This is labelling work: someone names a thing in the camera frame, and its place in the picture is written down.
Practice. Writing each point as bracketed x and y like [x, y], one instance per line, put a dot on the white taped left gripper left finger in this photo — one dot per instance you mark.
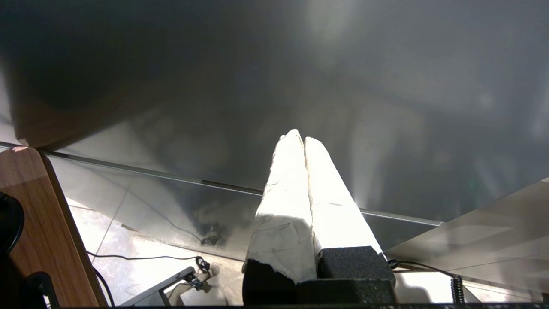
[283, 214]

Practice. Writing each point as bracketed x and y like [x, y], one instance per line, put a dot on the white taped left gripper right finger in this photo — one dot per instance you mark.
[334, 206]

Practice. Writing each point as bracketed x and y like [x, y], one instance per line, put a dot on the black metal stand leg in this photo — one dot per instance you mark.
[158, 285]

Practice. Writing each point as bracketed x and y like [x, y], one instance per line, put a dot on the stainless steel appliance door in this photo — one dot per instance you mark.
[257, 64]

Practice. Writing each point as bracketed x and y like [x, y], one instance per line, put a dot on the gray cabinet panel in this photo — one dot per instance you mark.
[493, 240]

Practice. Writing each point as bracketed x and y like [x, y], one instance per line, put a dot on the wooden table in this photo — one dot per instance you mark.
[38, 214]

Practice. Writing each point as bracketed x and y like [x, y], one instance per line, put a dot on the black clamp block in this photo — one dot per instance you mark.
[40, 289]

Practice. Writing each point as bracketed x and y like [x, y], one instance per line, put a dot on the black round object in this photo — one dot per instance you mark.
[8, 223]

